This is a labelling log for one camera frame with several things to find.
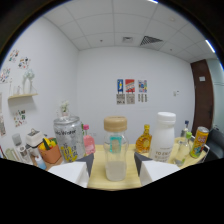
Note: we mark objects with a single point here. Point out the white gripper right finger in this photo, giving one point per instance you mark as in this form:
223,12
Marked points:
156,170

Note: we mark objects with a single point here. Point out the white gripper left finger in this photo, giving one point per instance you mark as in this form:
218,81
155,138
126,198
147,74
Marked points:
68,171

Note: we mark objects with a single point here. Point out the white milk bottle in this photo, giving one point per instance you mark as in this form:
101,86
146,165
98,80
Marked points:
163,140

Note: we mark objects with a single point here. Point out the clear jar cork lid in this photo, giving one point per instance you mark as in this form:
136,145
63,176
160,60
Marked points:
115,166

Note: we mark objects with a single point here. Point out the light blue cup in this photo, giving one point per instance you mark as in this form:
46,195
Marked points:
40,164

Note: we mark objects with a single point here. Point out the orange basket with vegetables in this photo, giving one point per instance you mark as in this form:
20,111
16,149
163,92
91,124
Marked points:
50,154

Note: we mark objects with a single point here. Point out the amber syrup bottle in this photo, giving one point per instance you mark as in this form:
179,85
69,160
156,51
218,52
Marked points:
144,141

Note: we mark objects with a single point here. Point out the silver black soda can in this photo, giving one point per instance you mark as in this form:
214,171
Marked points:
69,140

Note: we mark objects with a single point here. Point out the green cap clear bottle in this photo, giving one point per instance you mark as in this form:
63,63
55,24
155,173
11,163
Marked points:
182,151

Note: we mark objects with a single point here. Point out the pink bottle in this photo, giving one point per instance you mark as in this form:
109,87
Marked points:
89,143

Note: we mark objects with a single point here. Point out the white kitchen appliance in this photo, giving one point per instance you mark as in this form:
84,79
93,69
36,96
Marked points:
34,138

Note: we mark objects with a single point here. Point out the blue cap clear bottle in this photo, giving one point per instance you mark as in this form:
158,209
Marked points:
185,130

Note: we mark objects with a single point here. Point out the yellow drink can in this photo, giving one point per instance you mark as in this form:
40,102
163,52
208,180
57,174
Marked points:
199,143

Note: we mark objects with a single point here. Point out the white flower vase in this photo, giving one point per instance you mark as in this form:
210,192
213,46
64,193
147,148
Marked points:
64,110

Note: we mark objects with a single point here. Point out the black chair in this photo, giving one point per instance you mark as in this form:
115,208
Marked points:
215,145

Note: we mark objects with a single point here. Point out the brown door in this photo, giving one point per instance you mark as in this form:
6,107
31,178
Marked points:
202,96

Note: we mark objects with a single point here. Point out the dark ceiling air vent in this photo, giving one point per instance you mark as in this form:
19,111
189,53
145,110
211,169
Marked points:
150,40

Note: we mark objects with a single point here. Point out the white ceiling diffuser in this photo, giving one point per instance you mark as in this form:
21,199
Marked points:
127,39

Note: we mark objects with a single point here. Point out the multicolour wall poster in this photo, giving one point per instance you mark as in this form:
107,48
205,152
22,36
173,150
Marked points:
142,86

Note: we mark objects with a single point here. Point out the wooden wall shelf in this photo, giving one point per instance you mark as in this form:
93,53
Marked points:
22,96

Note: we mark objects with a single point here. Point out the red wall poster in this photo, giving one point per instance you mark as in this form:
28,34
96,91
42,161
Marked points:
130,86

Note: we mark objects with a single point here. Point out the blue wall poster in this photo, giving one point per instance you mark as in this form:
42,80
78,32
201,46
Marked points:
120,86

